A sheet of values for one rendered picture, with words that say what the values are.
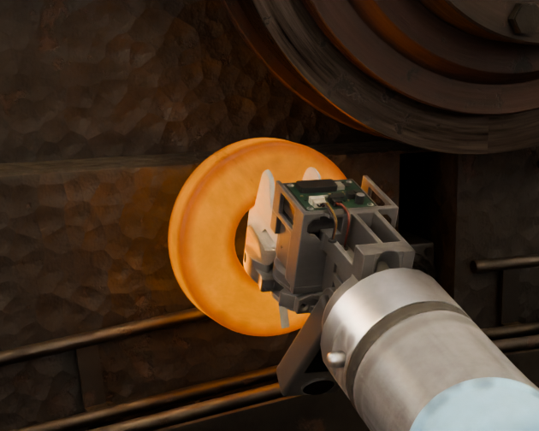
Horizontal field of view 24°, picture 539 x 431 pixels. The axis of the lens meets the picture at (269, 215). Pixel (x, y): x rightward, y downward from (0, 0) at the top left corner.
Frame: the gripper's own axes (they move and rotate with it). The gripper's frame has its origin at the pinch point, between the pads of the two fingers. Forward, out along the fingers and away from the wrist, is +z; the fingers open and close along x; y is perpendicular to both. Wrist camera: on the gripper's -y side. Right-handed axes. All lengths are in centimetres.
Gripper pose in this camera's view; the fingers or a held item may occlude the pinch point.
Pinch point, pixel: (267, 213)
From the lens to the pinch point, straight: 97.6
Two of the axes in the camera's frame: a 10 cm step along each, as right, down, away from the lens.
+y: 1.1, -8.9, -4.4
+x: -9.3, 0.7, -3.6
